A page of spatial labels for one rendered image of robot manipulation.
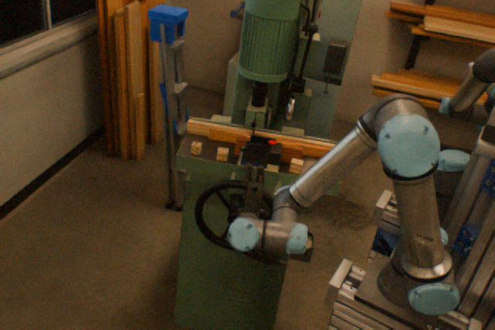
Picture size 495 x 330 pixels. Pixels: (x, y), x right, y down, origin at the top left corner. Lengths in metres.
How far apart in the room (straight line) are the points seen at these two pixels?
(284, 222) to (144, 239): 1.61
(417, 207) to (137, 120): 2.37
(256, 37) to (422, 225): 0.82
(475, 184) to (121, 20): 2.18
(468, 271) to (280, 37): 0.92
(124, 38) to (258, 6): 1.59
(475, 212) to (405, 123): 0.61
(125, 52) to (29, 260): 1.31
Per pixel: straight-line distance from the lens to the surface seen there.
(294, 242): 1.18
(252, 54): 1.62
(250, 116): 1.73
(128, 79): 3.13
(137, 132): 3.25
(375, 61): 4.11
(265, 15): 1.57
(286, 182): 1.73
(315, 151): 1.83
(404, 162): 1.01
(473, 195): 1.52
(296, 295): 2.53
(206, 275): 2.06
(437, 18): 3.57
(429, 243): 1.18
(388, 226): 1.93
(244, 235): 1.16
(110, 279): 2.52
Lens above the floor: 1.81
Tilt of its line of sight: 29 degrees down
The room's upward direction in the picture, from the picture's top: 8 degrees clockwise
